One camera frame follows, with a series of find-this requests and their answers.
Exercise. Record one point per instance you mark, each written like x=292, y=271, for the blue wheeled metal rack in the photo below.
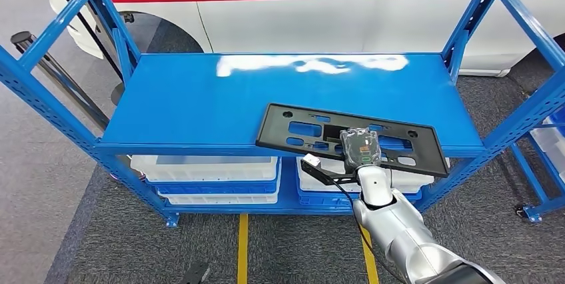
x=527, y=178

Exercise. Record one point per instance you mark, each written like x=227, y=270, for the yellow floor tape square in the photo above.
x=242, y=251

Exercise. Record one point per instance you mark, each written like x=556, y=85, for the black plastic plate frame part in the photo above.
x=273, y=134

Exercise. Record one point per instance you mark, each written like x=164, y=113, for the translucent white plastic bin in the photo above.
x=333, y=167
x=549, y=145
x=415, y=187
x=203, y=167
x=216, y=199

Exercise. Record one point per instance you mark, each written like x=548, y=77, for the white car red stripe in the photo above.
x=287, y=21

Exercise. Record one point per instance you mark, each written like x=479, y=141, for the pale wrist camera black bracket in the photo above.
x=318, y=169

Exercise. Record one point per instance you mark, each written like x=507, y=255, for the black flat robot foot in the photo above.
x=194, y=273

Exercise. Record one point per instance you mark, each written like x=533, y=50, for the blue metal shelf rack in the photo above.
x=176, y=105

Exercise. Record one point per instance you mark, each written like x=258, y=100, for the black tripod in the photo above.
x=21, y=37

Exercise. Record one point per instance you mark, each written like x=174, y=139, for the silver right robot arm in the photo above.
x=397, y=229

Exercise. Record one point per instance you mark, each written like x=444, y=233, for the blue plastic bin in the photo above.
x=559, y=119
x=318, y=198
x=212, y=187

